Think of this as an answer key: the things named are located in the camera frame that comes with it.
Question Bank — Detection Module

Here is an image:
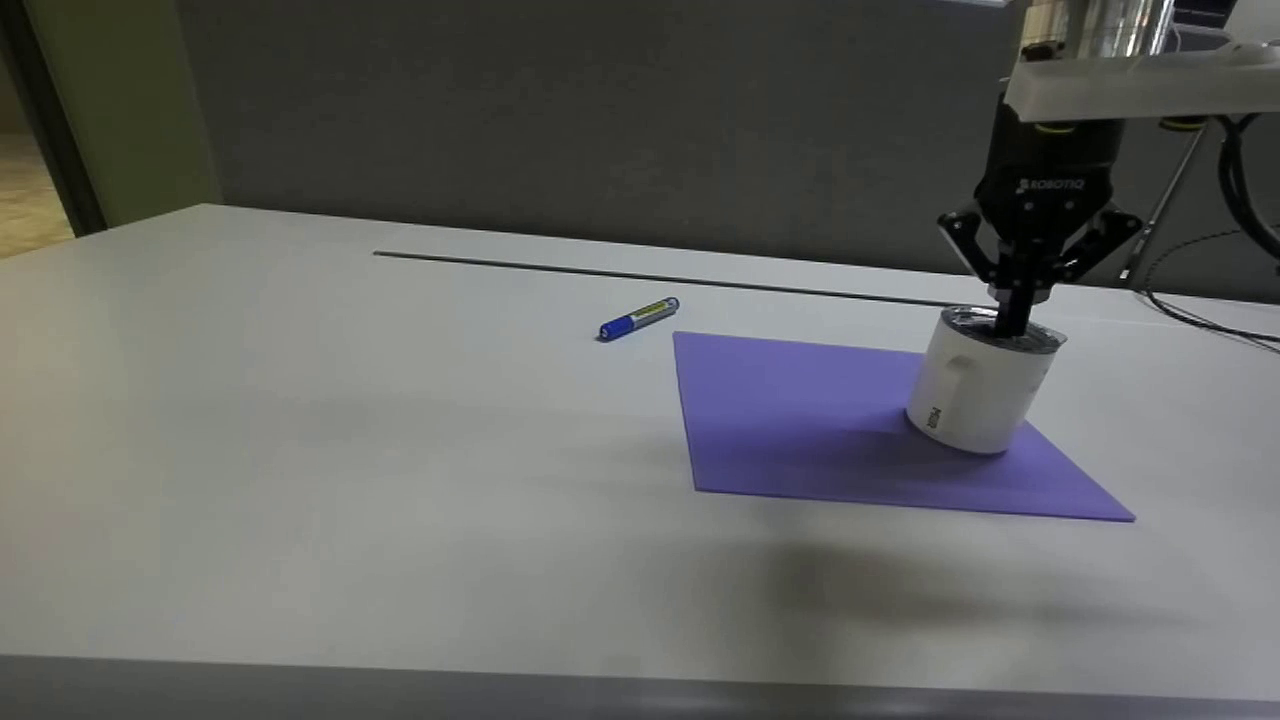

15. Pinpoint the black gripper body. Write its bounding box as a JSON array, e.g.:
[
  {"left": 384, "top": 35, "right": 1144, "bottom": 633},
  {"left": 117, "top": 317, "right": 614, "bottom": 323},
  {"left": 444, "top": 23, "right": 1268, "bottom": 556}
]
[{"left": 968, "top": 101, "right": 1130, "bottom": 274}]

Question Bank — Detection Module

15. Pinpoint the small grey partition panel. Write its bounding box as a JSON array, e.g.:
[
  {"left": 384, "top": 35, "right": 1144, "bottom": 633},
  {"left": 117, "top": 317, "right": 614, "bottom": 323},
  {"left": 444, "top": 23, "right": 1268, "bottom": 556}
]
[{"left": 1106, "top": 117, "right": 1280, "bottom": 306}]

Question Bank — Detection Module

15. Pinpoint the purple rectangular mat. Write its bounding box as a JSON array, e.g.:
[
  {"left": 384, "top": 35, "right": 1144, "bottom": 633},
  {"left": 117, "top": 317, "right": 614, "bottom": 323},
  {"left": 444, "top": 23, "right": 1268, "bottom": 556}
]
[{"left": 669, "top": 329, "right": 1138, "bottom": 527}]

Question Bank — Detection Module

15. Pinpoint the thin metal table strip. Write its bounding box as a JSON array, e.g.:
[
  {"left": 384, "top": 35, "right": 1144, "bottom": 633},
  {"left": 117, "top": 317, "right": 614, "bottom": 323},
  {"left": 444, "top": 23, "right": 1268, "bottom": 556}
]
[{"left": 366, "top": 243, "right": 968, "bottom": 317}]

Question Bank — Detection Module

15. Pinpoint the blue marker pen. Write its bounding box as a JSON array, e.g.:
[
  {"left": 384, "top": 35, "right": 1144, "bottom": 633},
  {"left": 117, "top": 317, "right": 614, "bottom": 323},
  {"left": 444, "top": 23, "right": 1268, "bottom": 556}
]
[{"left": 593, "top": 293, "right": 683, "bottom": 347}]

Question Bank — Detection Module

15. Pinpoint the large grey partition panel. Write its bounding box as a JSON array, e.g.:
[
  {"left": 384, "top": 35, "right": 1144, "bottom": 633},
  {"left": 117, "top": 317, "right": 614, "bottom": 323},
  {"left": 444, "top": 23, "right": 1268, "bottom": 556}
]
[{"left": 177, "top": 0, "right": 1035, "bottom": 277}]

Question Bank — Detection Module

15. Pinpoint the thin black table cable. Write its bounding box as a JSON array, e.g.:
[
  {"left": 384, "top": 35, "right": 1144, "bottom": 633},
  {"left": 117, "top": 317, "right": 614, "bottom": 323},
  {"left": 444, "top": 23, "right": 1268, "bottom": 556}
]
[{"left": 1138, "top": 226, "right": 1280, "bottom": 357}]

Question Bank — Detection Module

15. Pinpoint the white mug with handle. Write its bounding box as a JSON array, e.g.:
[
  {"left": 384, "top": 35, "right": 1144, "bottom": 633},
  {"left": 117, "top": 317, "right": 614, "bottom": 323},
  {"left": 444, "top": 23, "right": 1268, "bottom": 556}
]
[{"left": 904, "top": 306, "right": 1072, "bottom": 461}]

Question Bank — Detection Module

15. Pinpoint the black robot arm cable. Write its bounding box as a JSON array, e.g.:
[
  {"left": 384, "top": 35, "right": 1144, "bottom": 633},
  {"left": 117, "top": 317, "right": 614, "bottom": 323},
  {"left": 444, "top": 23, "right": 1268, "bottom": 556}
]
[{"left": 1210, "top": 111, "right": 1280, "bottom": 270}]

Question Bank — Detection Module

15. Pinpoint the dark door frame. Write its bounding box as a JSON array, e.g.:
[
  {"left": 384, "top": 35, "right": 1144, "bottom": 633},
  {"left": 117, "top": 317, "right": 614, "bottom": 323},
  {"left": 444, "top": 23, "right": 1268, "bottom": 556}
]
[{"left": 0, "top": 0, "right": 107, "bottom": 239}]

